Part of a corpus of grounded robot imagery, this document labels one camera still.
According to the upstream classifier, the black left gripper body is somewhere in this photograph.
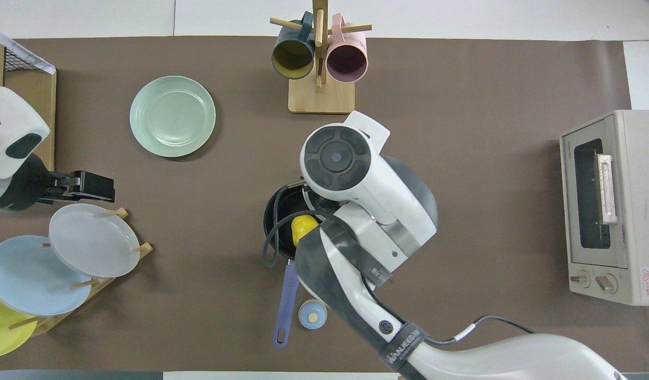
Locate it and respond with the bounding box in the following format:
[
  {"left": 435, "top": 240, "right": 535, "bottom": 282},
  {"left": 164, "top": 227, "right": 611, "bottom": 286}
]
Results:
[{"left": 39, "top": 170, "right": 116, "bottom": 205}]

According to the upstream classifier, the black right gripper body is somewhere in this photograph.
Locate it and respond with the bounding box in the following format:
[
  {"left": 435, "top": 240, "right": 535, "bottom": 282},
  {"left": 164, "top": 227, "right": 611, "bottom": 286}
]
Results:
[{"left": 302, "top": 182, "right": 330, "bottom": 213}]

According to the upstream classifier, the yellow lemon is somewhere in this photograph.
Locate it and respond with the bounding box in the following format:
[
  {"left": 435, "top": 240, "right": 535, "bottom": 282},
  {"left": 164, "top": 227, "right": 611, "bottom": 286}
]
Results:
[{"left": 291, "top": 215, "right": 319, "bottom": 247}]

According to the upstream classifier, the grey plate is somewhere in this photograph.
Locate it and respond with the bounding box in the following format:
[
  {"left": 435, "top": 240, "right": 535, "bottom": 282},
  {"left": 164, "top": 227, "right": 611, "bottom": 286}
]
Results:
[{"left": 49, "top": 204, "right": 141, "bottom": 278}]

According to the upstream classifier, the pale green plate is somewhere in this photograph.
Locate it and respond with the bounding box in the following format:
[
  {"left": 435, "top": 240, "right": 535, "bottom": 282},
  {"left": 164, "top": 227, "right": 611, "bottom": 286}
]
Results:
[{"left": 129, "top": 75, "right": 217, "bottom": 158}]

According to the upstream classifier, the light blue plate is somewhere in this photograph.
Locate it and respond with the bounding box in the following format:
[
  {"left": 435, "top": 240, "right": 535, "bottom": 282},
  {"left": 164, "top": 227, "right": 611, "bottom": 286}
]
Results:
[{"left": 0, "top": 235, "right": 92, "bottom": 316}]

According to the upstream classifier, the wooden plate rack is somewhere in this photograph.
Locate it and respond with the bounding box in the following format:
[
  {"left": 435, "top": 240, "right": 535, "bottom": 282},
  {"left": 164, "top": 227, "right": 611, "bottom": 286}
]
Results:
[{"left": 7, "top": 207, "right": 154, "bottom": 337}]

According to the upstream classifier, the yellow plate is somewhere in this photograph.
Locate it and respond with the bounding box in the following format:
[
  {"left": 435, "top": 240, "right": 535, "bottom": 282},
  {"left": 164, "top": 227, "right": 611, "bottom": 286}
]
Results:
[{"left": 0, "top": 285, "right": 38, "bottom": 359}]

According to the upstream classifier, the wooden mug tree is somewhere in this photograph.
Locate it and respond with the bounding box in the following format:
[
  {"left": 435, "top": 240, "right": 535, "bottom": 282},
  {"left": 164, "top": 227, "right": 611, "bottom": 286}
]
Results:
[{"left": 270, "top": 0, "right": 372, "bottom": 115}]

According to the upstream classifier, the white patterned cloth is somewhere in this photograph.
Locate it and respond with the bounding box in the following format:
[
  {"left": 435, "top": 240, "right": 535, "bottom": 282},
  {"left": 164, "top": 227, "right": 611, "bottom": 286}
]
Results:
[{"left": 0, "top": 25, "right": 57, "bottom": 74}]

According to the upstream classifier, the pink ribbed mug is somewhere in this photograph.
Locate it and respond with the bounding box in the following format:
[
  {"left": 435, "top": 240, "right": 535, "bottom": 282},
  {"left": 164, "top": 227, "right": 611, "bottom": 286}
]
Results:
[{"left": 326, "top": 13, "right": 369, "bottom": 83}]

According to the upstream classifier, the dark teal mug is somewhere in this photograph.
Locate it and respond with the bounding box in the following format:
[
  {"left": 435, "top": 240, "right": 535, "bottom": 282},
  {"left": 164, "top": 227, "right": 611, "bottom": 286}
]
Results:
[{"left": 271, "top": 12, "right": 316, "bottom": 80}]

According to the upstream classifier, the brown table mat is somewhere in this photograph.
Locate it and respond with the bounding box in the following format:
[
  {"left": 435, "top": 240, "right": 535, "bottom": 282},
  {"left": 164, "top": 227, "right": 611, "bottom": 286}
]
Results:
[{"left": 0, "top": 36, "right": 649, "bottom": 373}]

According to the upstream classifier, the beige toaster oven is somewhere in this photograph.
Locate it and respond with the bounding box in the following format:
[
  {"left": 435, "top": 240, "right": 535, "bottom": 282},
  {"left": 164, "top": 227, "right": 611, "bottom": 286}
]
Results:
[{"left": 560, "top": 110, "right": 649, "bottom": 307}]

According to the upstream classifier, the wire and wood shelf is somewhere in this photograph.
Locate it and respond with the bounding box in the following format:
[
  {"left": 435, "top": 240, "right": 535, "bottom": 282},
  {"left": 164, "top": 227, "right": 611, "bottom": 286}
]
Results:
[{"left": 0, "top": 25, "right": 57, "bottom": 172}]

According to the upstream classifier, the dark pot with purple handle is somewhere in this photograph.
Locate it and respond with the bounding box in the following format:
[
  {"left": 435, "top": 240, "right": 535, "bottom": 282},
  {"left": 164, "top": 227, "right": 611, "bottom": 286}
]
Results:
[{"left": 262, "top": 180, "right": 325, "bottom": 349}]

